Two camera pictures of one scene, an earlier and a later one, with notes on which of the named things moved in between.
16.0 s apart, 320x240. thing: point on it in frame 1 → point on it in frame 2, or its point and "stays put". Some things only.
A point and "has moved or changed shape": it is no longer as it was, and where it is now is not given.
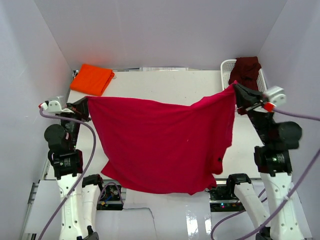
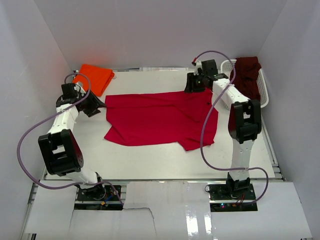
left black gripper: [80, 106] → [93, 110]
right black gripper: [247, 97] → [189, 88]
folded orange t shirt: [91, 80] stays put
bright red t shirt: [179, 147] has moved or changed shape
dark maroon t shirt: [245, 72] stays put
